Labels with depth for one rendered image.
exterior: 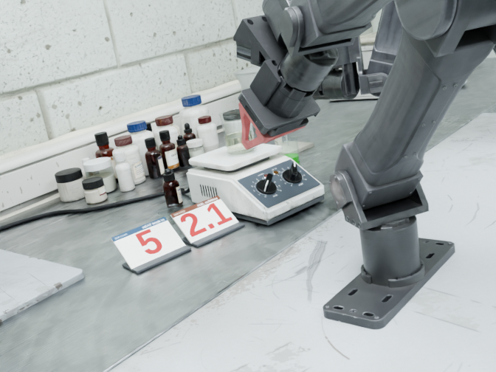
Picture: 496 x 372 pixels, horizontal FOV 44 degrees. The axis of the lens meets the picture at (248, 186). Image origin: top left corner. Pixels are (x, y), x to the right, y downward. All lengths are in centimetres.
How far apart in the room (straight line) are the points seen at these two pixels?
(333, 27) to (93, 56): 88
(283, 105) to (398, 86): 26
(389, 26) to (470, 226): 45
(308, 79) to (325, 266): 23
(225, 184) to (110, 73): 60
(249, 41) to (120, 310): 38
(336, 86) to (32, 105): 63
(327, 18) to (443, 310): 32
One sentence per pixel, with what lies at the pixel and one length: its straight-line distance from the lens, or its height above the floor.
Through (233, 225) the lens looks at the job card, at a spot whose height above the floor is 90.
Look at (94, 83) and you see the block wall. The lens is 146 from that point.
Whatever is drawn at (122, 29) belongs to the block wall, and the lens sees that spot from 152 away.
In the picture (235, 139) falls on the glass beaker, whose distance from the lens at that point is 100.
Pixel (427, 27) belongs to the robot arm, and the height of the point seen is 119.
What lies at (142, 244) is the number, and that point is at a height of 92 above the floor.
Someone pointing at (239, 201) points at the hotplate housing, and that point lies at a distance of 96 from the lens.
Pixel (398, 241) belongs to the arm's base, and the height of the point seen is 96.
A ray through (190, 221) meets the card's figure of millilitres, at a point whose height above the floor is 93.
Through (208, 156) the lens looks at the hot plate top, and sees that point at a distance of 105.
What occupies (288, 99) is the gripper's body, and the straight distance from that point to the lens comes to 79.
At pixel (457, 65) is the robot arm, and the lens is 53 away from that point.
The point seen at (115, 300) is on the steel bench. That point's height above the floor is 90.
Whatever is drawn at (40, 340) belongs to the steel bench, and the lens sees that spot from 76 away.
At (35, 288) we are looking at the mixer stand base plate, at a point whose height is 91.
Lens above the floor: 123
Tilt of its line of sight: 17 degrees down
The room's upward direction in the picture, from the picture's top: 10 degrees counter-clockwise
